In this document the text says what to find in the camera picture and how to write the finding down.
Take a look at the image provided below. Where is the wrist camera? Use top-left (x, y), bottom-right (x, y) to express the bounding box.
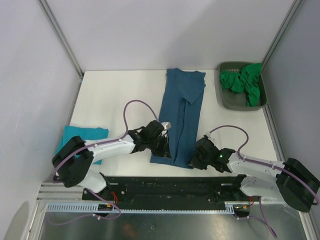
top-left (204, 131), bottom-right (215, 142)
top-left (161, 122), bottom-right (171, 130)

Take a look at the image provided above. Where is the right aluminium frame post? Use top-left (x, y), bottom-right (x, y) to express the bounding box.
top-left (261, 0), bottom-right (305, 71)

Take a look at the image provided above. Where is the dark blue t shirt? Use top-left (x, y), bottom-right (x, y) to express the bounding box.
top-left (150, 68), bottom-right (206, 169)

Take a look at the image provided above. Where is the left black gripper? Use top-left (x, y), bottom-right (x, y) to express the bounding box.
top-left (147, 134), bottom-right (172, 159)

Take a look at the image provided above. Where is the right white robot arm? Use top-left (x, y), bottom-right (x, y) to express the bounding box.
top-left (190, 135), bottom-right (320, 213)

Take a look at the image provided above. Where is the grey plastic bin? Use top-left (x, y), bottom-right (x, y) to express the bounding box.
top-left (216, 61), bottom-right (268, 113)

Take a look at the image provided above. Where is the aluminium frame post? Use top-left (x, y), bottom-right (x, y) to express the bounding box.
top-left (261, 0), bottom-right (305, 71)
top-left (37, 0), bottom-right (84, 79)

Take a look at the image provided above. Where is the left aluminium frame post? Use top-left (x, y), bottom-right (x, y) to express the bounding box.
top-left (37, 0), bottom-right (84, 79)

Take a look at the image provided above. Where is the green crumpled t shirt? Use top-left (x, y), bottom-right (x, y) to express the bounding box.
top-left (219, 62), bottom-right (263, 108)

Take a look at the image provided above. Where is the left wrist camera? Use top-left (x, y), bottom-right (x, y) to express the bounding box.
top-left (161, 122), bottom-right (171, 130)

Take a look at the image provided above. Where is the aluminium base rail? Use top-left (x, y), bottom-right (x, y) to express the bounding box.
top-left (36, 104), bottom-right (307, 205)

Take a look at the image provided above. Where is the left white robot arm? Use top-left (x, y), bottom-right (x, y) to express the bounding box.
top-left (51, 120), bottom-right (171, 200)

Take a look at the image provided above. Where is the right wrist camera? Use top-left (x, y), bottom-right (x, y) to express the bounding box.
top-left (204, 131), bottom-right (215, 142)

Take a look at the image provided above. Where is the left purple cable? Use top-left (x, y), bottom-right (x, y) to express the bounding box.
top-left (47, 99), bottom-right (166, 226)

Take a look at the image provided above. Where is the white slotted cable duct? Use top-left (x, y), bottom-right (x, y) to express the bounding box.
top-left (44, 201), bottom-right (253, 215)

